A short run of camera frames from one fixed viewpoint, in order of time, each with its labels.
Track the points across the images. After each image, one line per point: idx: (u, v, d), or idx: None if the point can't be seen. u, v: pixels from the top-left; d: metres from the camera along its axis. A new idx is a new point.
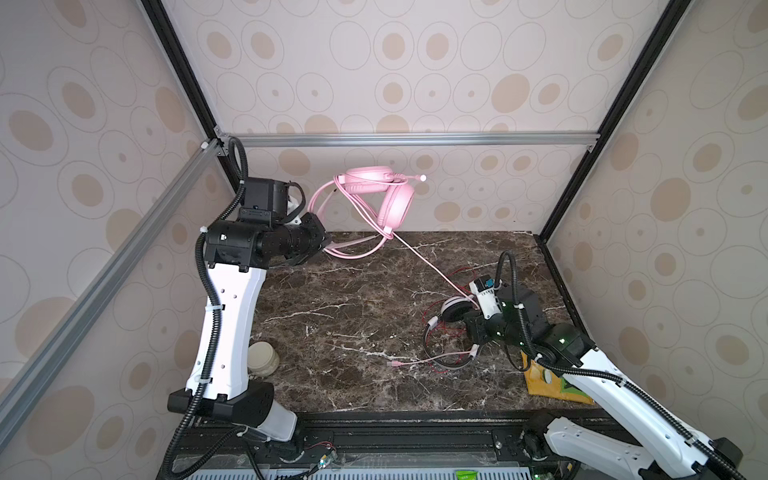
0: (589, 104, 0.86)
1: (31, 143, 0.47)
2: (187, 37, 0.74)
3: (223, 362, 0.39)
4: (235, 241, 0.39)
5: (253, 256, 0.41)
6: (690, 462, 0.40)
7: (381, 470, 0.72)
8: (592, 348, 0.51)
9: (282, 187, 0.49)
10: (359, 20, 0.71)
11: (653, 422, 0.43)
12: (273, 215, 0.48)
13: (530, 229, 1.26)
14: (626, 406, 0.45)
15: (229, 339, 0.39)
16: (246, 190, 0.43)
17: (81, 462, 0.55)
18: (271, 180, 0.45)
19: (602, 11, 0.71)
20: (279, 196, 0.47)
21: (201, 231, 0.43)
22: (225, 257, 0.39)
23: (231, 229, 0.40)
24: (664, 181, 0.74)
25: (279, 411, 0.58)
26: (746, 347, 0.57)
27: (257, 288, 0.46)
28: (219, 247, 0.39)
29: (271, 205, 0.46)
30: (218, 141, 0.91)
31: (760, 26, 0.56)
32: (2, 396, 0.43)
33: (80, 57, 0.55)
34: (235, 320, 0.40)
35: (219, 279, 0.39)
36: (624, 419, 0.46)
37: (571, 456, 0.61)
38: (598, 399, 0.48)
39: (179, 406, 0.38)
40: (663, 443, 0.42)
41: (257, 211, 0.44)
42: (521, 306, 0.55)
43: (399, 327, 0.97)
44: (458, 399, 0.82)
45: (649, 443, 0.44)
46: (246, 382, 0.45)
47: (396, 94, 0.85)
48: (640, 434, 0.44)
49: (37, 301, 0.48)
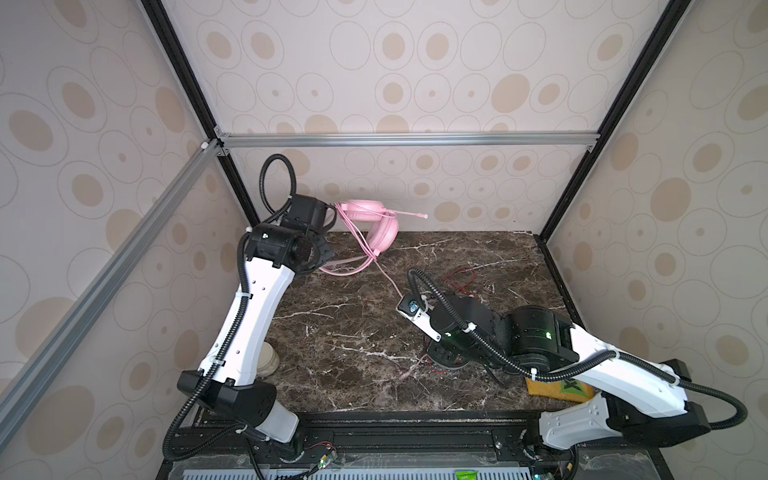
0: (589, 103, 0.86)
1: (31, 143, 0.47)
2: (187, 38, 0.74)
3: (239, 349, 0.41)
4: (274, 242, 0.44)
5: (286, 256, 0.44)
6: (681, 404, 0.39)
7: (382, 470, 0.72)
8: (567, 328, 0.40)
9: (322, 208, 0.53)
10: (358, 19, 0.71)
11: (644, 378, 0.39)
12: (309, 228, 0.52)
13: (530, 229, 1.26)
14: (618, 372, 0.39)
15: (248, 328, 0.41)
16: (293, 204, 0.50)
17: (81, 463, 0.55)
18: (315, 200, 0.52)
19: (602, 11, 0.71)
20: (317, 214, 0.52)
21: (246, 230, 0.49)
22: (261, 254, 0.44)
23: (272, 231, 0.45)
24: (664, 181, 0.74)
25: (279, 411, 0.57)
26: (745, 347, 0.57)
27: (283, 289, 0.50)
28: (258, 245, 0.44)
29: (310, 219, 0.52)
30: (218, 141, 0.91)
31: (759, 25, 0.56)
32: (3, 396, 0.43)
33: (80, 57, 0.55)
34: (258, 312, 0.42)
35: (253, 270, 0.43)
36: (612, 385, 0.39)
37: (569, 442, 0.60)
38: (586, 376, 0.39)
39: (186, 386, 0.40)
40: (656, 397, 0.39)
41: (296, 222, 0.50)
42: (471, 328, 0.39)
43: (399, 327, 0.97)
44: (458, 399, 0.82)
45: (637, 401, 0.41)
46: (252, 375, 0.43)
47: (396, 93, 0.85)
48: (630, 397, 0.41)
49: (37, 301, 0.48)
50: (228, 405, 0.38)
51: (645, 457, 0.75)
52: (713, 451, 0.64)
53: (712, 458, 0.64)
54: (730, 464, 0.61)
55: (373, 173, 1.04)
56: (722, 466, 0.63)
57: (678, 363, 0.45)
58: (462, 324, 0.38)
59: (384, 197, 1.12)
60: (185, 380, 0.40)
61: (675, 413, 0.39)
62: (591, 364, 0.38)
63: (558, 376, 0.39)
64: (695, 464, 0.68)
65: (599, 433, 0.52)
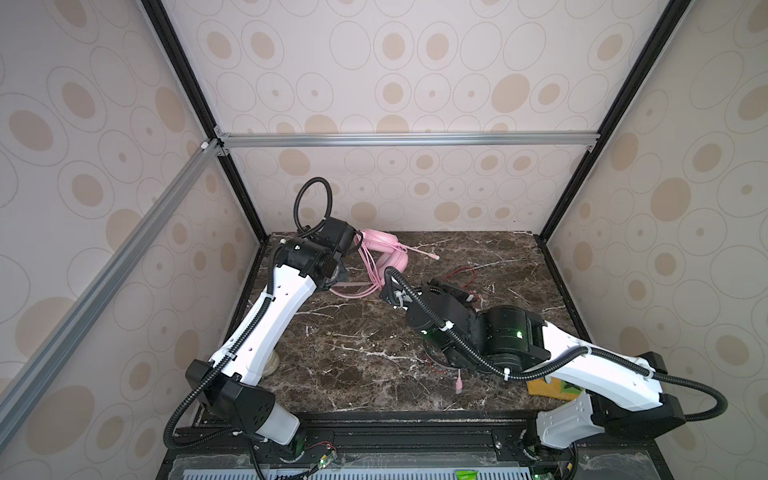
0: (589, 103, 0.86)
1: (30, 143, 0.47)
2: (187, 38, 0.74)
3: (252, 346, 0.42)
4: (303, 254, 0.48)
5: (312, 270, 0.48)
6: (657, 398, 0.39)
7: (382, 470, 0.72)
8: (541, 325, 0.40)
9: (354, 231, 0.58)
10: (358, 19, 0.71)
11: (618, 373, 0.40)
12: (338, 248, 0.56)
13: (529, 229, 1.26)
14: (590, 368, 0.39)
15: (264, 328, 0.43)
16: (325, 223, 0.55)
17: (81, 462, 0.55)
18: (347, 224, 0.56)
19: (602, 11, 0.71)
20: (349, 236, 0.57)
21: (282, 240, 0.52)
22: (290, 262, 0.47)
23: (305, 244, 0.49)
24: (664, 181, 0.74)
25: (279, 415, 0.57)
26: (745, 347, 0.57)
27: (304, 298, 0.49)
28: (289, 254, 0.48)
29: (340, 241, 0.56)
30: (218, 141, 0.91)
31: (759, 25, 0.56)
32: (3, 396, 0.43)
33: (80, 56, 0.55)
34: (277, 315, 0.44)
35: (281, 276, 0.46)
36: (586, 381, 0.40)
37: (567, 441, 0.60)
38: (559, 373, 0.39)
39: (195, 375, 0.41)
40: (630, 391, 0.39)
41: (327, 241, 0.54)
42: (448, 324, 0.38)
43: (399, 327, 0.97)
44: (458, 399, 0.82)
45: (612, 394, 0.41)
46: (257, 376, 0.44)
47: (396, 93, 0.85)
48: (605, 390, 0.40)
49: (37, 301, 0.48)
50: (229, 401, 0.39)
51: (645, 457, 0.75)
52: (713, 451, 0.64)
53: (713, 458, 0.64)
54: (730, 464, 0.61)
55: (373, 173, 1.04)
56: (722, 465, 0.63)
57: (654, 355, 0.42)
58: (438, 322, 0.37)
59: (384, 197, 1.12)
60: (195, 368, 0.41)
61: (650, 406, 0.40)
62: (560, 362, 0.38)
63: (529, 374, 0.39)
64: (695, 464, 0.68)
65: (588, 430, 0.52)
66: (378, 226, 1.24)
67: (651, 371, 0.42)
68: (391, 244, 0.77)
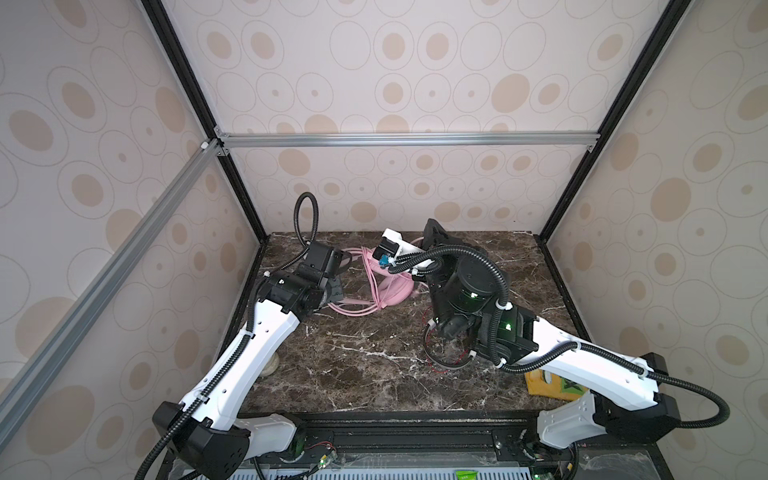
0: (589, 103, 0.86)
1: (29, 143, 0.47)
2: (188, 38, 0.75)
3: (225, 387, 0.40)
4: (285, 290, 0.47)
5: (296, 305, 0.46)
6: (651, 396, 0.40)
7: (381, 470, 0.72)
8: (533, 320, 0.43)
9: (338, 254, 0.55)
10: (358, 19, 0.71)
11: (610, 370, 0.41)
12: (324, 274, 0.54)
13: (530, 229, 1.26)
14: (581, 364, 0.41)
15: (241, 367, 0.42)
16: (308, 249, 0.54)
17: (82, 462, 0.55)
18: (331, 247, 0.54)
19: (602, 11, 0.71)
20: (333, 260, 0.55)
21: (265, 274, 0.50)
22: (274, 298, 0.46)
23: (289, 277, 0.49)
24: (664, 181, 0.74)
25: (273, 429, 0.57)
26: (746, 347, 0.57)
27: (286, 335, 0.47)
28: (272, 289, 0.47)
29: (326, 266, 0.54)
30: (218, 141, 0.91)
31: (759, 25, 0.56)
32: (2, 396, 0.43)
33: (80, 57, 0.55)
34: (256, 353, 0.43)
35: (262, 311, 0.46)
36: (580, 377, 0.41)
37: (567, 439, 0.59)
38: (552, 368, 0.42)
39: (162, 419, 0.38)
40: (623, 389, 0.40)
41: (312, 268, 0.53)
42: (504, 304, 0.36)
43: (399, 327, 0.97)
44: (458, 399, 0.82)
45: (608, 393, 0.42)
46: (232, 420, 0.42)
47: (396, 93, 0.85)
48: (600, 387, 0.42)
49: (37, 301, 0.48)
50: (197, 448, 0.36)
51: (645, 457, 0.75)
52: (713, 451, 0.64)
53: (713, 458, 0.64)
54: (730, 464, 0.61)
55: (373, 173, 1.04)
56: (721, 465, 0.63)
57: (653, 355, 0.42)
58: (503, 300, 0.34)
59: (384, 197, 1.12)
60: (163, 411, 0.39)
61: (645, 404, 0.40)
62: (546, 358, 0.40)
63: (517, 368, 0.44)
64: (695, 465, 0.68)
65: (590, 430, 0.52)
66: (378, 226, 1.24)
67: (646, 369, 0.42)
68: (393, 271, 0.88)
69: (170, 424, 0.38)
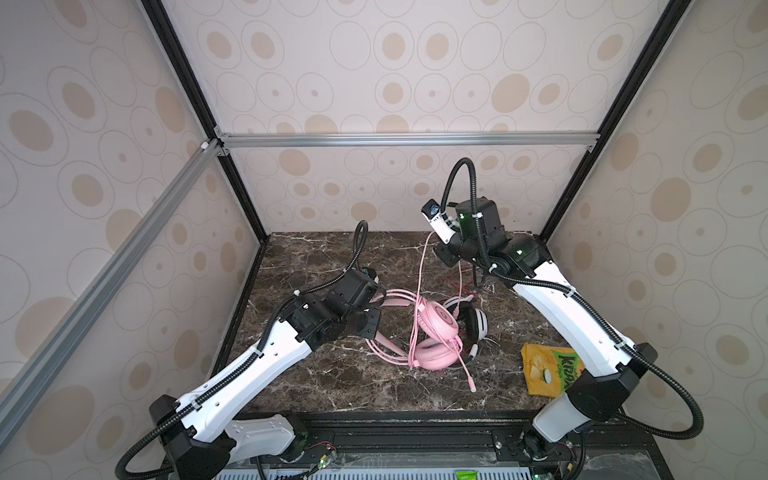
0: (589, 104, 0.86)
1: (29, 144, 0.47)
2: (187, 37, 0.74)
3: (219, 400, 0.40)
4: (306, 318, 0.46)
5: (312, 336, 0.45)
6: (615, 363, 0.42)
7: (382, 470, 0.72)
8: (544, 260, 0.49)
9: (373, 287, 0.52)
10: (359, 20, 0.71)
11: (591, 328, 0.44)
12: (351, 308, 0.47)
13: (529, 230, 1.26)
14: (567, 310, 0.45)
15: (241, 385, 0.41)
16: (344, 277, 0.51)
17: (82, 462, 0.55)
18: (365, 279, 0.50)
19: (602, 11, 0.71)
20: (366, 293, 0.52)
21: (294, 292, 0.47)
22: (293, 322, 0.46)
23: (315, 303, 0.48)
24: (664, 181, 0.74)
25: (265, 436, 0.56)
26: (745, 347, 0.57)
27: (298, 361, 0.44)
28: (295, 314, 0.47)
29: (355, 299, 0.52)
30: (218, 141, 0.91)
31: (760, 26, 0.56)
32: (2, 396, 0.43)
33: (80, 57, 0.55)
34: (258, 376, 0.42)
35: (278, 334, 0.45)
36: (561, 324, 0.47)
37: (559, 432, 0.61)
38: (540, 307, 0.49)
39: (161, 413, 0.39)
40: (593, 347, 0.44)
41: (340, 297, 0.51)
42: (478, 216, 0.51)
43: (399, 327, 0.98)
44: (458, 399, 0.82)
45: (579, 347, 0.46)
46: (219, 431, 0.41)
47: (397, 92, 0.85)
48: (573, 339, 0.46)
49: (36, 301, 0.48)
50: (174, 455, 0.36)
51: (645, 457, 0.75)
52: (714, 452, 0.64)
53: (712, 458, 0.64)
54: (730, 463, 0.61)
55: (373, 173, 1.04)
56: (722, 466, 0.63)
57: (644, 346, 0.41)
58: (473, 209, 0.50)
59: (384, 197, 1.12)
60: (160, 406, 0.40)
61: (606, 369, 0.43)
62: (538, 284, 0.47)
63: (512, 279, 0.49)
64: (695, 465, 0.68)
65: (572, 421, 0.56)
66: (378, 226, 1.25)
67: (623, 341, 0.44)
68: (445, 337, 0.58)
69: (162, 420, 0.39)
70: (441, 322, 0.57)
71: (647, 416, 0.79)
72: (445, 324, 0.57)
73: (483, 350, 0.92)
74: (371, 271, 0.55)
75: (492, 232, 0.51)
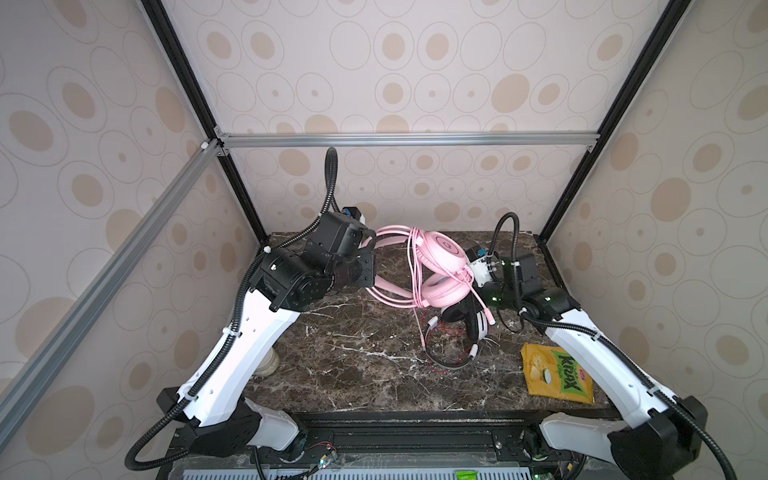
0: (589, 104, 0.86)
1: (30, 143, 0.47)
2: (187, 38, 0.74)
3: (212, 388, 0.37)
4: (278, 279, 0.37)
5: (288, 298, 0.37)
6: (647, 409, 0.41)
7: (382, 470, 0.72)
8: (574, 307, 0.54)
9: (357, 231, 0.42)
10: (359, 20, 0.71)
11: (621, 371, 0.45)
12: (334, 259, 0.42)
13: (529, 230, 1.26)
14: (594, 352, 0.48)
15: (228, 369, 0.37)
16: (320, 224, 0.40)
17: (81, 462, 0.55)
18: (345, 223, 0.41)
19: (603, 10, 0.71)
20: (349, 240, 0.42)
21: (264, 249, 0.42)
22: (265, 289, 0.38)
23: (285, 260, 0.39)
24: (664, 181, 0.74)
25: (277, 423, 0.56)
26: (745, 347, 0.57)
27: (281, 329, 0.40)
28: (265, 276, 0.38)
29: (337, 248, 0.42)
30: (218, 141, 0.91)
31: (759, 25, 0.56)
32: (3, 395, 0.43)
33: (80, 57, 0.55)
34: (244, 353, 0.37)
35: (250, 306, 0.38)
36: (591, 367, 0.48)
37: (561, 441, 0.61)
38: (568, 348, 0.52)
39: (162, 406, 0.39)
40: (625, 391, 0.44)
41: (320, 248, 0.41)
42: (516, 263, 0.59)
43: (399, 327, 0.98)
44: (458, 399, 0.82)
45: (613, 392, 0.46)
46: (227, 414, 0.40)
47: (396, 93, 0.85)
48: (605, 382, 0.47)
49: (36, 301, 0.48)
50: (187, 443, 0.36)
51: None
52: None
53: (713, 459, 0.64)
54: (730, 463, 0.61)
55: (373, 173, 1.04)
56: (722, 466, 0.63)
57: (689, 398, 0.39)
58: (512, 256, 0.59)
59: (384, 197, 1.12)
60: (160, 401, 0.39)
61: (639, 414, 0.42)
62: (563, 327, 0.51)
63: (539, 320, 0.55)
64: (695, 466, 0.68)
65: (593, 450, 0.53)
66: (378, 226, 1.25)
67: (655, 386, 0.44)
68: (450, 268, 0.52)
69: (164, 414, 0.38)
70: (441, 251, 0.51)
71: None
72: (448, 253, 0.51)
73: (483, 350, 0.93)
74: (354, 211, 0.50)
75: (529, 278, 0.58)
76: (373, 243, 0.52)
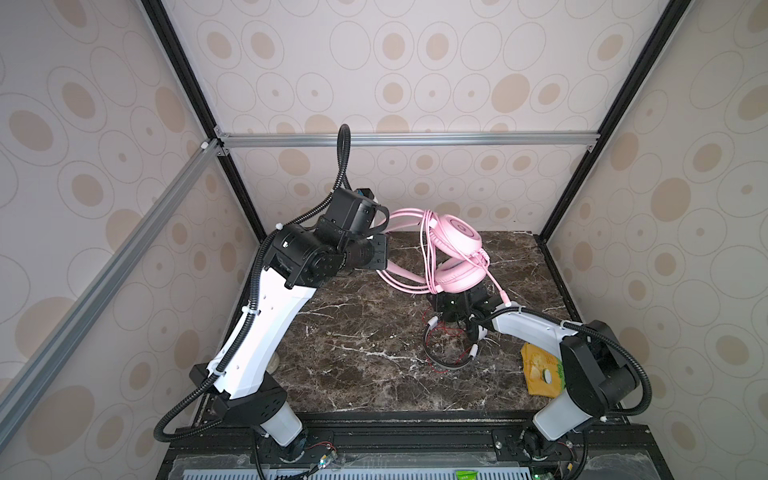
0: (589, 104, 0.86)
1: (29, 142, 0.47)
2: (188, 38, 0.75)
3: (238, 364, 0.38)
4: (291, 255, 0.36)
5: (303, 275, 0.37)
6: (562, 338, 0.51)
7: (381, 470, 0.72)
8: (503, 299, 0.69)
9: (372, 208, 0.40)
10: (359, 20, 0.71)
11: (541, 322, 0.57)
12: (347, 236, 0.42)
13: (530, 230, 1.26)
14: (520, 318, 0.60)
15: (251, 347, 0.38)
16: (332, 200, 0.39)
17: (81, 462, 0.55)
18: (358, 199, 0.40)
19: (602, 11, 0.71)
20: (362, 217, 0.42)
21: (276, 228, 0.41)
22: (280, 268, 0.37)
23: (297, 237, 0.38)
24: (664, 181, 0.74)
25: (287, 416, 0.58)
26: (745, 347, 0.57)
27: (297, 306, 0.40)
28: (278, 253, 0.37)
29: (351, 224, 0.41)
30: (218, 141, 0.91)
31: (759, 25, 0.56)
32: (2, 396, 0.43)
33: (81, 57, 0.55)
34: (263, 332, 0.38)
35: (266, 284, 0.38)
36: (529, 335, 0.58)
37: (558, 432, 0.62)
38: (511, 329, 0.62)
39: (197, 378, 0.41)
40: (550, 336, 0.53)
41: (333, 225, 0.40)
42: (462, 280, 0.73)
43: (399, 327, 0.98)
44: (458, 399, 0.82)
45: (545, 343, 0.55)
46: (255, 386, 0.42)
47: (396, 93, 0.85)
48: (540, 340, 0.56)
49: (36, 302, 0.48)
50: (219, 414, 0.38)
51: (645, 457, 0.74)
52: (712, 451, 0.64)
53: (712, 458, 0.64)
54: (729, 463, 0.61)
55: (373, 173, 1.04)
56: (721, 466, 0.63)
57: (601, 326, 0.50)
58: None
59: (384, 197, 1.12)
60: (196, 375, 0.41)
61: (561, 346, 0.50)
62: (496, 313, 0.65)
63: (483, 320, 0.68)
64: (695, 466, 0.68)
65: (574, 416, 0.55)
66: None
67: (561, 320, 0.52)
68: (465, 253, 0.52)
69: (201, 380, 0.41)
70: (457, 235, 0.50)
71: (648, 417, 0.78)
72: (463, 236, 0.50)
73: (483, 349, 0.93)
74: (367, 190, 0.43)
75: (475, 291, 0.71)
76: (386, 225, 0.51)
